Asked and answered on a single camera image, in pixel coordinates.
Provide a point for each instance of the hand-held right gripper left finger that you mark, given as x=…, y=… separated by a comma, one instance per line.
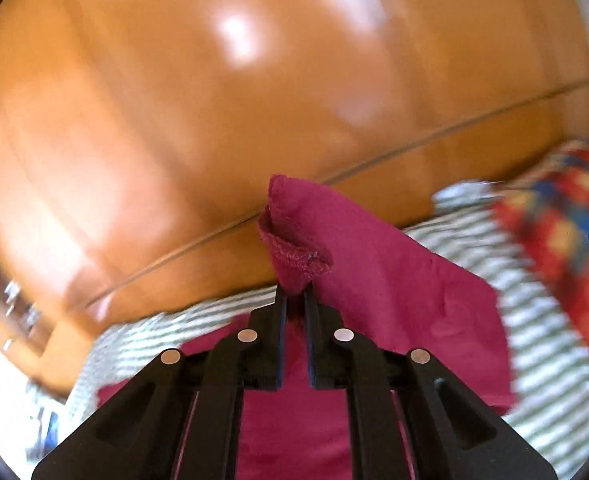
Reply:
x=280, y=320

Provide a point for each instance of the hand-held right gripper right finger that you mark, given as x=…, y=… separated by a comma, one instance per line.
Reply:
x=310, y=320

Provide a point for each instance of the red knit garment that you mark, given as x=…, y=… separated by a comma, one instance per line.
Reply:
x=374, y=260

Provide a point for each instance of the wooden panelled wardrobe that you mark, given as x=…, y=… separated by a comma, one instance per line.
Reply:
x=224, y=110

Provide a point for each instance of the green checkered bed cover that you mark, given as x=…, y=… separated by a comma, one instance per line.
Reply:
x=539, y=340

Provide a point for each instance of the colourful plaid pillow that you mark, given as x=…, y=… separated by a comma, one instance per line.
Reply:
x=564, y=220

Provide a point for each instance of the wooden shelf unit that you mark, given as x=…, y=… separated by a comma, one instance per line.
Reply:
x=4, y=290

